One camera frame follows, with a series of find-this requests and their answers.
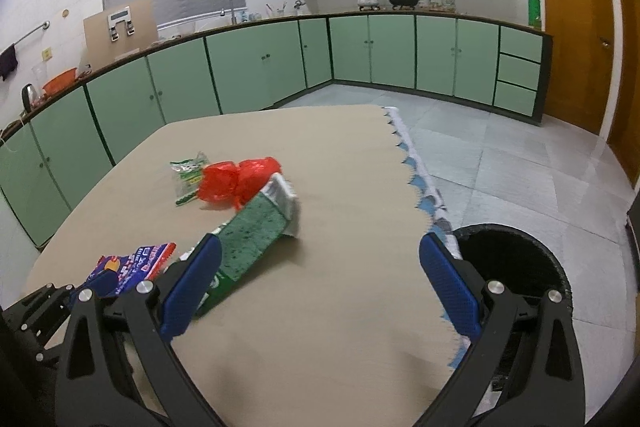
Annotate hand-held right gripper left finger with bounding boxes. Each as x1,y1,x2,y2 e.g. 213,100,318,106
54,233,228,427

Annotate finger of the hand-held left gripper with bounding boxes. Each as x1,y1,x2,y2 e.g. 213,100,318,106
92,271,120,298
2,284,71,363

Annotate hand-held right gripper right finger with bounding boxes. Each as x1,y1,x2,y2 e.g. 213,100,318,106
415,232,587,427

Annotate blue and red packet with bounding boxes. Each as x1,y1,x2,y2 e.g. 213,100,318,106
84,243,177,299

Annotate black trash bin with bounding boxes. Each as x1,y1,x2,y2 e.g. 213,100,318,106
452,223,572,408

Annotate green scouring pad pack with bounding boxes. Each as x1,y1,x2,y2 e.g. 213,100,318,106
170,172,302,315

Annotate green snack wrapper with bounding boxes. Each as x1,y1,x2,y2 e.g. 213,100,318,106
169,151,210,206

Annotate red plastic bag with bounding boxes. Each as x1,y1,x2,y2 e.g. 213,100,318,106
196,157,282,212

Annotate beige tablecloth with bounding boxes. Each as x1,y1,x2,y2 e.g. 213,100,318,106
22,104,473,427

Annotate metal kettle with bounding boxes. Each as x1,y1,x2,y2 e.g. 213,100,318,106
20,83,41,114

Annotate orange plastic basket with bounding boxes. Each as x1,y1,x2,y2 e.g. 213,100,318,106
41,68,80,95

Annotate green base cabinets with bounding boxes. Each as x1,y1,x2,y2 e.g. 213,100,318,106
0,9,555,253

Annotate dark towel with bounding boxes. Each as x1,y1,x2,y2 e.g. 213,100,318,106
0,44,18,82

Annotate metal towel bar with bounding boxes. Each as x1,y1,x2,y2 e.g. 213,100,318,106
12,21,51,48

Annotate white device with clips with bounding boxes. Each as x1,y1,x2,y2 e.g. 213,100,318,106
106,7,137,40

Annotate wooden door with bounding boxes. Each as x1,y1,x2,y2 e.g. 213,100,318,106
531,0,617,136

